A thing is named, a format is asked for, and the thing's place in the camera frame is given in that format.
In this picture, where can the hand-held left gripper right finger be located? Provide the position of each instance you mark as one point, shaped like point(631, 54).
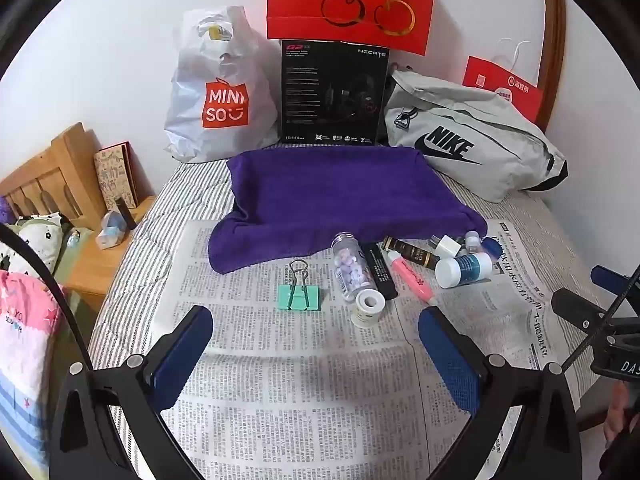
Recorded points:
point(447, 355)

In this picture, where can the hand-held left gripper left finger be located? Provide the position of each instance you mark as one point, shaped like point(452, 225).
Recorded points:
point(182, 355)

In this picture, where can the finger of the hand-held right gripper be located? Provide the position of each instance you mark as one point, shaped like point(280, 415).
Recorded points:
point(575, 307)
point(607, 277)

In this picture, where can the white and blue bottle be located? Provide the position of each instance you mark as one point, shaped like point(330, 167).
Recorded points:
point(465, 266)

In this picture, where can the white tape roll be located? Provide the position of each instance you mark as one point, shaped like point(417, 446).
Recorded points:
point(362, 316)

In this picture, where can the pink jar with blue lid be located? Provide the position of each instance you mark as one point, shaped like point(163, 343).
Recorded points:
point(491, 247)

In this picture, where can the black rectangular tube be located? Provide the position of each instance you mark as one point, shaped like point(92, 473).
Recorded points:
point(380, 275)

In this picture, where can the white charger plug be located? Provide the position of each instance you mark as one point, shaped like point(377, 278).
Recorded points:
point(450, 249)

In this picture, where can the small white plastic object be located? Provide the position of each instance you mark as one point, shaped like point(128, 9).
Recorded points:
point(472, 236)

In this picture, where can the clear candy bottle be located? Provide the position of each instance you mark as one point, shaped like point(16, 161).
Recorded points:
point(352, 272)

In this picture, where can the green binder clip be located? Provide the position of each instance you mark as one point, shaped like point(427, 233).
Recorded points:
point(299, 297)

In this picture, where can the person's right hand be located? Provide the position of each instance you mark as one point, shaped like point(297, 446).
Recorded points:
point(616, 412)

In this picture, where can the pink highlighter pen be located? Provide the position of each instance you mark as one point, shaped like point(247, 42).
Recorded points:
point(410, 275)

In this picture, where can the brown gold cosmetic bottle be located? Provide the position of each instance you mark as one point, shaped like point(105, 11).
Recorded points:
point(415, 255)

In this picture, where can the wooden nightstand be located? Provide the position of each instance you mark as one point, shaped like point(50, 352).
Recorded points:
point(95, 265)

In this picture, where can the newspaper sheet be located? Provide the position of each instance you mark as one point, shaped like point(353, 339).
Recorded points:
point(300, 410)

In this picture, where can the small black cylinder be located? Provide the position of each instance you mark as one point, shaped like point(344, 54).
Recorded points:
point(125, 212)

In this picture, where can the pink printed cloth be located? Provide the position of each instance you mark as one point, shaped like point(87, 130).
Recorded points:
point(25, 340)

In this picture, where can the white spotted plush toy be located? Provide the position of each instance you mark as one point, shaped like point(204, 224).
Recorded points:
point(35, 245)

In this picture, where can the grey waist bag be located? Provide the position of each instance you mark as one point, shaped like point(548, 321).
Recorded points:
point(500, 125)

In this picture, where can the patterned notebook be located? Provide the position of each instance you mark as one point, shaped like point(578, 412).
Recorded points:
point(117, 175)

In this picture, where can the red paper bag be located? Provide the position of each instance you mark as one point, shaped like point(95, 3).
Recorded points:
point(520, 100)

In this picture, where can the purple towel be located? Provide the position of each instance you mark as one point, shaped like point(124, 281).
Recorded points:
point(325, 190)

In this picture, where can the wooden headboard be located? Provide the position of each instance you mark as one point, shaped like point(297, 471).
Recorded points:
point(55, 170)

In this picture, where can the purple plush toy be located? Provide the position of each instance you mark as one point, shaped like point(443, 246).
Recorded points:
point(3, 207)

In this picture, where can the white plastic shopping bag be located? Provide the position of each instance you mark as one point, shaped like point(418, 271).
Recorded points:
point(190, 85)

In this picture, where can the black headphone box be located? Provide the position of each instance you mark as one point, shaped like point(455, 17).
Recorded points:
point(310, 110)

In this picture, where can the red gift bag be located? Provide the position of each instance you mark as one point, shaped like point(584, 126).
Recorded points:
point(300, 10)

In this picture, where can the wooden door frame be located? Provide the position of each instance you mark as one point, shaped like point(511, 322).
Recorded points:
point(552, 35)

